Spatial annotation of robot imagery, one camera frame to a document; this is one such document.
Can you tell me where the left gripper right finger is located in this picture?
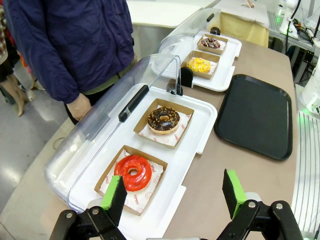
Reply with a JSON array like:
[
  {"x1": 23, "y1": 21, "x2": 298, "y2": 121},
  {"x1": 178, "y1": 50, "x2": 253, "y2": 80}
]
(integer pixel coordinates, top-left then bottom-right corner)
[{"x1": 217, "y1": 168, "x2": 305, "y2": 240}]

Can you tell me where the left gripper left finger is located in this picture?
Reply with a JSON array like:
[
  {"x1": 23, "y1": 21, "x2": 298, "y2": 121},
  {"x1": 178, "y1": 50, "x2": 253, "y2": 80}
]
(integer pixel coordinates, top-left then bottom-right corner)
[{"x1": 49, "y1": 175, "x2": 131, "y2": 240}]

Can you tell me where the person's right forearm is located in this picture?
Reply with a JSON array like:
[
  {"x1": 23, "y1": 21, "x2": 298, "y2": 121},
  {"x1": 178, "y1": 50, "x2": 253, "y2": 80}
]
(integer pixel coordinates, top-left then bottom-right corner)
[{"x1": 32, "y1": 44, "x2": 83, "y2": 105}]

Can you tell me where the brown cardboard donut box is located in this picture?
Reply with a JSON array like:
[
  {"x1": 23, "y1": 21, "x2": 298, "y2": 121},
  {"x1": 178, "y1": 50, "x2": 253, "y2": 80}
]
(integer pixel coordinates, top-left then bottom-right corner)
[
  {"x1": 196, "y1": 33, "x2": 229, "y2": 56},
  {"x1": 180, "y1": 50, "x2": 221, "y2": 80},
  {"x1": 133, "y1": 98, "x2": 195, "y2": 150},
  {"x1": 94, "y1": 144, "x2": 169, "y2": 216}
]

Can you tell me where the red glazed donut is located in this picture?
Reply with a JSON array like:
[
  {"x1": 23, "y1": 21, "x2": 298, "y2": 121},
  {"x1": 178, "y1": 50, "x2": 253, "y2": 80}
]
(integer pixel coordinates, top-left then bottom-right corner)
[{"x1": 114, "y1": 154, "x2": 154, "y2": 193}]

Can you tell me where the white display tray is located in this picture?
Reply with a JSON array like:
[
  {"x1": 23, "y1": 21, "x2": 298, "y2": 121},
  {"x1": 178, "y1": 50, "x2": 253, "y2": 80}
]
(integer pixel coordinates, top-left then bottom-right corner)
[
  {"x1": 162, "y1": 31, "x2": 243, "y2": 93},
  {"x1": 67, "y1": 83, "x2": 218, "y2": 240}
]

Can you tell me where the black serving tray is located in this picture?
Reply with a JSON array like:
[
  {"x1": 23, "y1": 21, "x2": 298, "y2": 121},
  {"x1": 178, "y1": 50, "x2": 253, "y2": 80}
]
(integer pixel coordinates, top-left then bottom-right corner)
[{"x1": 214, "y1": 73, "x2": 293, "y2": 161}]

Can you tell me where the chocolate donut with nut sprinkles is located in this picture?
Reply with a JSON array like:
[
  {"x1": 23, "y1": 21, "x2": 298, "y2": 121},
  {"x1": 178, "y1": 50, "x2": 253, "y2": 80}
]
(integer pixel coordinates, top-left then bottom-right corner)
[{"x1": 147, "y1": 106, "x2": 181, "y2": 136}]

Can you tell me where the yellow glazed donut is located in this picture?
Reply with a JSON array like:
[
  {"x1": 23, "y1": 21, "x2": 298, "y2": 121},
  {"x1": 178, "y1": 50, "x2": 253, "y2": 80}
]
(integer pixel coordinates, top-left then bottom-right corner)
[{"x1": 186, "y1": 57, "x2": 212, "y2": 74}]

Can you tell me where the chocolate donut with coloured sprinkles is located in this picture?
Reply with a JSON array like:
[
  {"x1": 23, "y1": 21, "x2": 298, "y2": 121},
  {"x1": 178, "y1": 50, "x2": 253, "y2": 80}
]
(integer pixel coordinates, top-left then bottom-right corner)
[{"x1": 200, "y1": 37, "x2": 221, "y2": 49}]

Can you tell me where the person's right hand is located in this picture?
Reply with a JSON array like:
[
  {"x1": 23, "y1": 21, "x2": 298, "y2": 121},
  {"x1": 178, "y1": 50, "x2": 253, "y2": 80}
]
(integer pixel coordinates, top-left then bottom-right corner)
[{"x1": 66, "y1": 93, "x2": 92, "y2": 122}]

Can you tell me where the clear display lid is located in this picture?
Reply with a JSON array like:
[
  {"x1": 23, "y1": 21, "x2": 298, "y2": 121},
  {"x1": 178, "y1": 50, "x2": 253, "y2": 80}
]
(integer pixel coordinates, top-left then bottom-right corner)
[
  {"x1": 156, "y1": 7, "x2": 222, "y2": 88},
  {"x1": 44, "y1": 53, "x2": 185, "y2": 213}
]

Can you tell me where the person in navy jacket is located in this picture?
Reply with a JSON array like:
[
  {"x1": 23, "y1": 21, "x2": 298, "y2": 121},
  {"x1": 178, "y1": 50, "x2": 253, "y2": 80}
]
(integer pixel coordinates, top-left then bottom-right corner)
[{"x1": 2, "y1": 0, "x2": 138, "y2": 126}]

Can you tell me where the yellow checkered tablecloth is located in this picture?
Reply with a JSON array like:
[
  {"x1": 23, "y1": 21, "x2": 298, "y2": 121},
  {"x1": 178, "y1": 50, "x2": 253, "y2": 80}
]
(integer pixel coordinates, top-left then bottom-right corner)
[{"x1": 219, "y1": 0, "x2": 270, "y2": 49}]

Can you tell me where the aluminium frame rack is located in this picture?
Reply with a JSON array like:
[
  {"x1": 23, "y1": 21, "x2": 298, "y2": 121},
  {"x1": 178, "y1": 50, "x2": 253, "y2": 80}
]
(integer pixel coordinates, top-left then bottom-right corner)
[{"x1": 267, "y1": 0, "x2": 320, "y2": 85}]

